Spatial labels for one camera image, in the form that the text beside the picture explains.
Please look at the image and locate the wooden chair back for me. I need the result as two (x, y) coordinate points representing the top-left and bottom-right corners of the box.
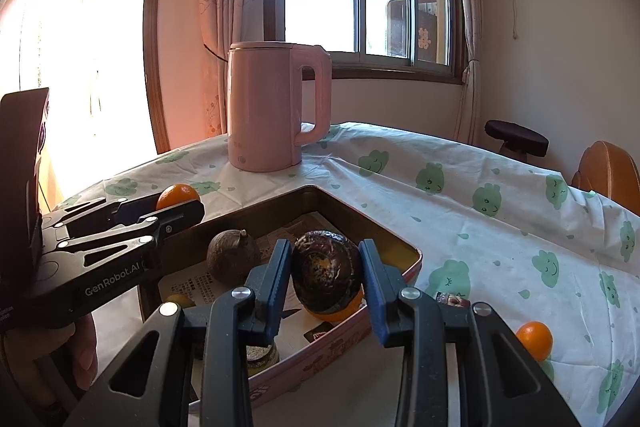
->
(571, 140), (640, 219)

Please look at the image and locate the brown pear-shaped fruit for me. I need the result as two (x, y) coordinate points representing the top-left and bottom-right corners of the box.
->
(206, 229), (262, 286)

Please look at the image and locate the white tablecloth with green clouds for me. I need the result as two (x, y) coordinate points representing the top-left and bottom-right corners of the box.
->
(55, 122), (640, 427)

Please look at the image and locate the small orange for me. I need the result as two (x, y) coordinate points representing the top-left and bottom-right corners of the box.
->
(516, 321), (554, 362)
(156, 183), (201, 210)

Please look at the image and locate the rectangular tin box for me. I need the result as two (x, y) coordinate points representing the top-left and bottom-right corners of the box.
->
(137, 186), (424, 408)

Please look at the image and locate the person's left hand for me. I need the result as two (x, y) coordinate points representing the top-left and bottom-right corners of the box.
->
(6, 313), (99, 392)

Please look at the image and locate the dark snack packet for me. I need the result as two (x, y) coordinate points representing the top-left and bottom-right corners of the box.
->
(435, 292), (471, 308)

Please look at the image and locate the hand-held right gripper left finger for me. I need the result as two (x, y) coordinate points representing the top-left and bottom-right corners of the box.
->
(62, 238), (293, 427)

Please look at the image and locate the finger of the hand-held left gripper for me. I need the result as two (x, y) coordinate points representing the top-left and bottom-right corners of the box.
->
(56, 200), (206, 269)
(42, 192), (162, 231)

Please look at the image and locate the large orange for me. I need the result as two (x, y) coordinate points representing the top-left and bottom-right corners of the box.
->
(306, 292), (364, 324)

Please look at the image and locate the pink electric kettle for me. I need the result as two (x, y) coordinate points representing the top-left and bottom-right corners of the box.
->
(227, 41), (333, 173)

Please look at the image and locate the small dark brown fruit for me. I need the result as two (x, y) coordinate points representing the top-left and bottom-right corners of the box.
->
(291, 230), (363, 315)

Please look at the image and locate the dark round stool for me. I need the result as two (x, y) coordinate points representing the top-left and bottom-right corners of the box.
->
(484, 120), (550, 164)

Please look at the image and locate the pink floral curtain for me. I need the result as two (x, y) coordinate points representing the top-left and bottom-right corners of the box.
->
(197, 0), (282, 138)

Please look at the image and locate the wooden door frame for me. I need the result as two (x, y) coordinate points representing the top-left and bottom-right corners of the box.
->
(0, 0), (174, 214)

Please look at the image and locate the large dark brown round fruit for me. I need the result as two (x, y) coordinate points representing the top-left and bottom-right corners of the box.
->
(247, 342), (281, 378)

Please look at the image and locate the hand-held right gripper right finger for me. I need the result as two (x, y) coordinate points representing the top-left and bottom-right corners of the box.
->
(358, 238), (583, 427)

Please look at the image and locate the pale pink narrow curtain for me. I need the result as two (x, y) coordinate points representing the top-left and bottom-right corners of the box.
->
(449, 0), (487, 144)

